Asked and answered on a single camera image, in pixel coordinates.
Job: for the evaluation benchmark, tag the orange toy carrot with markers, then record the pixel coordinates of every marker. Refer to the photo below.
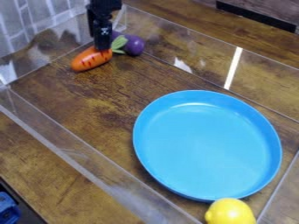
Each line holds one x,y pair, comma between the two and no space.
92,58

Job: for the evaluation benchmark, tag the clear acrylic enclosure wall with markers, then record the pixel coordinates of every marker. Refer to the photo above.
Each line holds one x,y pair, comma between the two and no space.
66,154

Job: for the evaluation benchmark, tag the blue round tray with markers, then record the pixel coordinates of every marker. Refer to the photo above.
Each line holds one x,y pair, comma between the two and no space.
207,145

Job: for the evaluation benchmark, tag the yellow toy lemon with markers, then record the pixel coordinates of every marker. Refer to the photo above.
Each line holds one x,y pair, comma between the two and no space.
229,211

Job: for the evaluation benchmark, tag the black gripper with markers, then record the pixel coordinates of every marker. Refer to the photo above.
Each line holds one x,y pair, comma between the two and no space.
100,28

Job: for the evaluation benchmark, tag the blue object at corner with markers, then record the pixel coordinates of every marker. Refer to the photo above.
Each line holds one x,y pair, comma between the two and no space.
9,211

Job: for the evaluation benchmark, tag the purple toy eggplant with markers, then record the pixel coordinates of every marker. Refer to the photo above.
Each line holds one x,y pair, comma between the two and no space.
127,44

